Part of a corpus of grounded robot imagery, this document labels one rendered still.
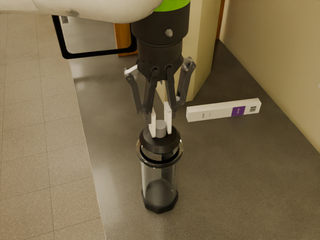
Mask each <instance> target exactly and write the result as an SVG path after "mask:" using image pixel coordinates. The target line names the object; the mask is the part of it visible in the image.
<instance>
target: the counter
mask: <svg viewBox="0 0 320 240"><path fill-rule="evenodd" d="M137 59H138V53H136V54H131V55H126V56H120V57H118V55H117V54H111V55H103V56H94V57H85V58H77V59H69V62H70V68H71V73H72V78H73V82H74V87H75V92H76V97H77V101H78V106H79V111H80V117H81V122H82V126H83V131H84V136H85V141H86V145H87V150H88V155H89V159H90V165H91V170H92V175H93V179H94V184H95V189H96V193H97V198H98V203H99V208H100V214H101V218H102V223H103V228H104V232H105V237H106V240H320V153H319V152H318V151H317V150H316V149H315V148H314V146H313V145H312V144H311V143H310V142H309V141H308V139H307V138H306V137H305V136H304V135H303V134H302V133H301V131H300V130H299V129H298V128H297V127H296V126H295V125H294V124H293V122H292V121H291V120H290V119H289V118H288V117H287V115H286V114H285V113H284V112H283V111H282V110H281V109H280V108H279V106H278V105H277V104H276V103H275V102H274V101H273V99H272V98H271V97H270V96H269V95H268V94H267V93H266V91H265V90H264V89H263V88H262V87H261V86H260V85H259V84H258V83H257V82H256V80H255V79H254V78H253V77H252V76H251V75H250V74H249V72H248V71H247V70H246V69H245V68H244V67H243V66H242V64H241V63H240V62H239V61H238V60H237V59H236V58H235V56H234V55H233V54H232V53H231V52H230V51H229V50H228V48H227V47H226V46H225V45H224V44H223V43H222V42H221V40H220V39H216V40H215V46H214V53H213V59H212V66H211V73H210V74H209V76H208V77H207V79H206V80H205V82H204V83H203V85H202V87H201V88H200V90H199V91H198V93H197V94H196V96H195V97H194V99H193V100H192V101H188V102H186V103H185V104H184V105H179V106H177V108H178V111H177V112H176V117H175V118H174V119H172V120H171V124H172V126H174V127H175V128H176V129H177V130H178V131H179V133H180V139H181V141H182V143H183V154H182V157H181V159H180V160H179V166H178V180H177V191H178V200H177V202H176V204H175V206H174V207H173V209H172V210H170V211H167V212H164V213H161V214H157V213H155V212H152V211H150V210H148V209H146V208H145V206H144V203H143V200H142V197H141V190H142V176H141V163H140V160H139V158H138V156H137V153H136V144H137V141H138V139H139V136H140V132H141V131H142V130H143V128H145V127H146V126H147V124H146V122H145V120H144V113H142V114H138V113H137V111H136V108H135V105H134V101H133V97H132V93H131V89H130V84H129V83H128V82H127V81H126V78H125V76H124V73H123V69H124V68H129V69H130V68H132V67H133V66H135V65H136V61H137ZM254 98H259V100H260V102H261V106H260V110H259V112H258V113H253V114H245V115H239V116H231V117H224V118H217V119H210V120H199V121H192V122H188V120H187V118H186V112H187V107H191V106H199V105H206V104H214V103H221V102H229V101H237V100H247V99H254Z"/></svg>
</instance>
